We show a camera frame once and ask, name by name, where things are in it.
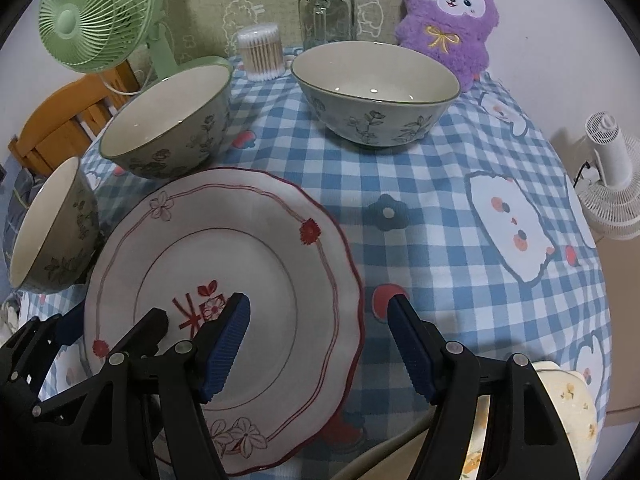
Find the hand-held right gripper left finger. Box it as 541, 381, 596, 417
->
60, 292, 251, 480

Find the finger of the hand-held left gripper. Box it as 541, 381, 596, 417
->
0, 310, 85, 413

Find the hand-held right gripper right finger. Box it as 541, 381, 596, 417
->
387, 295, 581, 480

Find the white plate red trim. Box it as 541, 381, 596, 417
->
83, 166, 366, 476

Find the green-rimmed floral bowl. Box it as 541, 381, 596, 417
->
98, 57, 234, 180
291, 41, 460, 150
9, 156, 101, 293

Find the small yellow floral plate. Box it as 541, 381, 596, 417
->
460, 360, 598, 480

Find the grey plaid pillow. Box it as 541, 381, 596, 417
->
2, 165, 38, 281

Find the blue checked tablecloth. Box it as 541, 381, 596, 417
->
30, 45, 613, 480

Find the white standing fan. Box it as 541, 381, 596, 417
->
565, 111, 640, 241

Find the cotton swab container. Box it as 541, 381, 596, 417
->
236, 23, 287, 82

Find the green desk fan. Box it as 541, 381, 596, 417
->
39, 0, 183, 78

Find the purple plush toy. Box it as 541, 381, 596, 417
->
395, 0, 501, 92

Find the glass jar dark lid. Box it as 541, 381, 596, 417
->
298, 0, 357, 53

